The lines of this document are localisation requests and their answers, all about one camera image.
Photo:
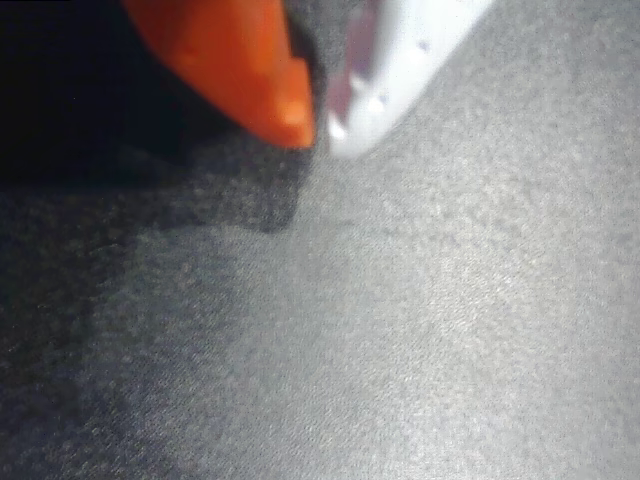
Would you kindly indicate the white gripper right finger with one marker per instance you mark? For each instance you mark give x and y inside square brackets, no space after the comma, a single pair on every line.
[400,65]

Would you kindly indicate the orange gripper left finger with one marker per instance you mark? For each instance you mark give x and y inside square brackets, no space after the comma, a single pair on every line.
[235,60]

